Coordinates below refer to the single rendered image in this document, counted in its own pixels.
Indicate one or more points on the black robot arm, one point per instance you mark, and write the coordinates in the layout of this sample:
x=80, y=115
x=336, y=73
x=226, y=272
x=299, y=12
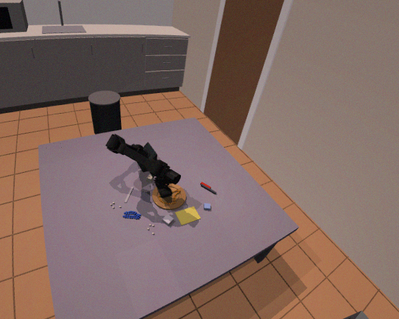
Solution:
x=157, y=168

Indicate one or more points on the brown round bead board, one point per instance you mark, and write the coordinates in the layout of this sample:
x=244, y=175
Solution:
x=180, y=198

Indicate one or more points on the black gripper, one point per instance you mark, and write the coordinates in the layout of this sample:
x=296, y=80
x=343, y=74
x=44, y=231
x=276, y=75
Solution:
x=163, y=189

